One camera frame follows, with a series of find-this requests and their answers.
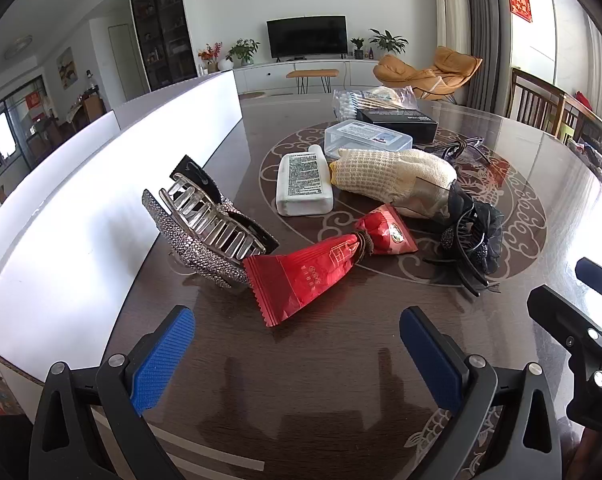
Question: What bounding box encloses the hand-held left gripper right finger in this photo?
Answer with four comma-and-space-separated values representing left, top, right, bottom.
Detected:
396, 306, 564, 480

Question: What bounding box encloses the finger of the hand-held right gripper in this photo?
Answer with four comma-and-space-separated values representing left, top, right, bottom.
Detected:
527, 285, 602, 361
575, 257, 602, 293

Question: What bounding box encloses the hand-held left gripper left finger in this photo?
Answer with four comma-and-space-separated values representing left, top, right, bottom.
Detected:
28, 305, 196, 480

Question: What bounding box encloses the black flower hair clip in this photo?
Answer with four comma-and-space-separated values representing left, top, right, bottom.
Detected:
423, 182, 506, 297

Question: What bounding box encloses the silver rhinestone hair claw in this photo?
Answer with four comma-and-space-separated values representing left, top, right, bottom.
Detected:
142, 172, 280, 289

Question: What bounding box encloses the red foil packet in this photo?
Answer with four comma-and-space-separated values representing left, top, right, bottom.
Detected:
243, 203, 419, 329

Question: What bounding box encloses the white board panel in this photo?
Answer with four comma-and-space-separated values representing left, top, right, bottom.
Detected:
0, 69, 242, 386

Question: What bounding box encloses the white lotion bottle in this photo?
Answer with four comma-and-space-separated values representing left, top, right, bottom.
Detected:
276, 145, 335, 217

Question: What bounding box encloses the black cardboard box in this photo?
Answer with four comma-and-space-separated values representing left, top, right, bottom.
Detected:
356, 107, 439, 143

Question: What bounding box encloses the cotton swab bag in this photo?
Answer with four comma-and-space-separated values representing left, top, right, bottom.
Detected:
331, 87, 419, 111

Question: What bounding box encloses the person's right hand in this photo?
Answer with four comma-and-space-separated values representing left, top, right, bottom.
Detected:
573, 429, 602, 480

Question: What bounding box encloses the pile of assorted clutter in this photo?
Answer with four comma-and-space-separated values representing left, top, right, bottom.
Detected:
566, 122, 602, 186

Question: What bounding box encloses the dark wooden slatted chair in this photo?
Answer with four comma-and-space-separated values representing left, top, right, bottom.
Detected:
561, 95, 602, 146
508, 67, 566, 133

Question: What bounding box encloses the clear plastic box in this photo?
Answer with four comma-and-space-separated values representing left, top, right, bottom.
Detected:
324, 121, 414, 158

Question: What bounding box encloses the brown wooden furniture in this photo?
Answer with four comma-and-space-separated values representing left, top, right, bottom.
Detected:
81, 89, 106, 131

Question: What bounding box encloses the grey curtain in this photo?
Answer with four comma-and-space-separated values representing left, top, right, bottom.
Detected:
451, 0, 512, 116

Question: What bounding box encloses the orange rocking lounge chair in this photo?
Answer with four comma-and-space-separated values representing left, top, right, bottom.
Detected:
373, 46, 483, 101

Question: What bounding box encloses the white door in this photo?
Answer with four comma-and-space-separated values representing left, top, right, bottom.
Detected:
107, 25, 144, 108

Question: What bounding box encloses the white television cabinet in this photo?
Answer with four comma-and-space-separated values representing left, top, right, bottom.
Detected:
231, 57, 382, 95

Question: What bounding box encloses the cream covered standing air conditioner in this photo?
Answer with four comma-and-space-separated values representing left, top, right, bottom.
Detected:
433, 0, 472, 56

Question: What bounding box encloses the red flower arrangement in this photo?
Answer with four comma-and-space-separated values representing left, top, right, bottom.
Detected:
198, 42, 224, 73

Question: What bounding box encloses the wooden bench with metal legs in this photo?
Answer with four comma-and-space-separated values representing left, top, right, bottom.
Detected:
286, 69, 340, 95

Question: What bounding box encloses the large broadleaf potted plant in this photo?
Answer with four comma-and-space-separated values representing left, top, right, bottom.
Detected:
368, 29, 409, 57

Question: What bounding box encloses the green leafy potted plant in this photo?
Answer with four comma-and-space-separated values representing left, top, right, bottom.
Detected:
226, 38, 260, 66

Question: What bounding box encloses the black glass display cabinet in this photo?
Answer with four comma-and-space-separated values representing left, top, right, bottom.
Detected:
128, 0, 199, 92

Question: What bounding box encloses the black flat television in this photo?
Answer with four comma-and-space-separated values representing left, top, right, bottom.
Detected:
267, 16, 349, 62

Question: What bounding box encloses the round ceiling lamp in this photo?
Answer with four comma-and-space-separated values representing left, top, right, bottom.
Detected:
3, 35, 33, 59

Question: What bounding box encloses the brown hair tie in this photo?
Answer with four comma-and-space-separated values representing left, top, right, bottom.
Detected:
353, 230, 378, 262

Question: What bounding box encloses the red wall hanging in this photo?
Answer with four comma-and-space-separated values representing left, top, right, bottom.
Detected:
507, 0, 534, 23

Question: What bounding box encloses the framed wall painting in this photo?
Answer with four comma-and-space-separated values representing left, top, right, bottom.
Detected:
56, 47, 78, 86

